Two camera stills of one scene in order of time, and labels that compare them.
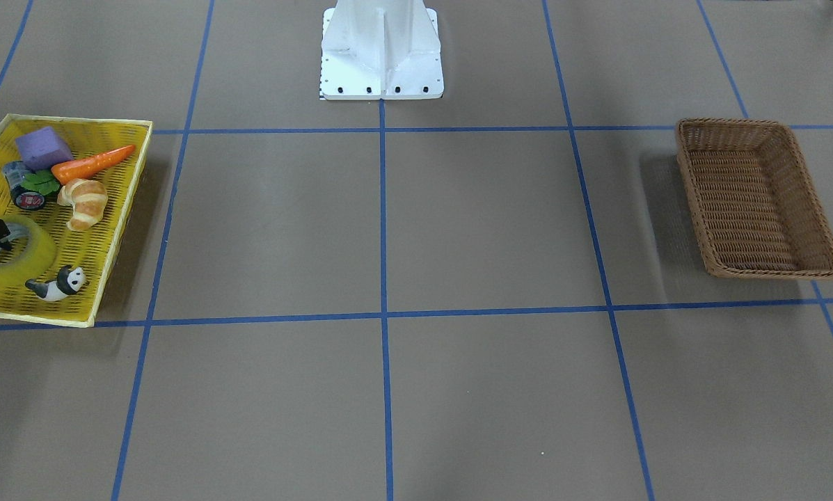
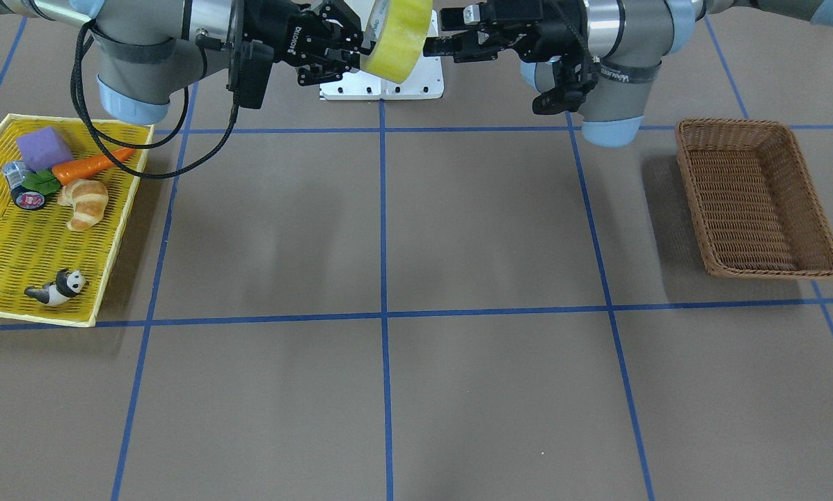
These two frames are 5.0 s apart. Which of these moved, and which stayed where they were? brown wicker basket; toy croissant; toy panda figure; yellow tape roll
Moved: yellow tape roll
Stayed: toy croissant; brown wicker basket; toy panda figure
